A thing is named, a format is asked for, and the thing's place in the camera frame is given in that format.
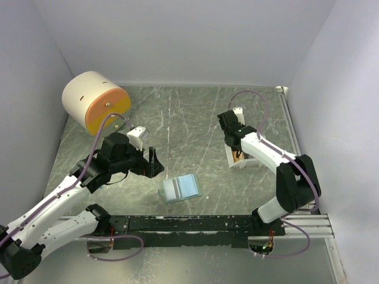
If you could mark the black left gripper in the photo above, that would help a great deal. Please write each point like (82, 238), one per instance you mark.
(150, 168)

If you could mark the green card holder wallet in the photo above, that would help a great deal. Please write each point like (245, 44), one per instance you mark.
(180, 188)

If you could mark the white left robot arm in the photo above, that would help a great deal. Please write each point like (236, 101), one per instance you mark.
(27, 240)

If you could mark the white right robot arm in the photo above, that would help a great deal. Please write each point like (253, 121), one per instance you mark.
(296, 180)

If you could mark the stack of cards in tray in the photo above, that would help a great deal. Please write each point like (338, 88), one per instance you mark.
(239, 154)

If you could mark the white plastic card tray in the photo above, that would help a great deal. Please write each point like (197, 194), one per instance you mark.
(239, 161)

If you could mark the round white drawer cabinet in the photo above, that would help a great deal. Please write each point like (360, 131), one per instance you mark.
(89, 97)

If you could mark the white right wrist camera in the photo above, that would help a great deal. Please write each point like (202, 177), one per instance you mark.
(238, 111)

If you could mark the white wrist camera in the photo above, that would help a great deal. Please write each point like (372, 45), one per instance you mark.
(137, 136)
(238, 111)

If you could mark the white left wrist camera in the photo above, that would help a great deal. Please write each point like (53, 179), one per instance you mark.
(137, 136)

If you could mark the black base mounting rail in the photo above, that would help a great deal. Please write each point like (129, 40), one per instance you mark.
(177, 231)

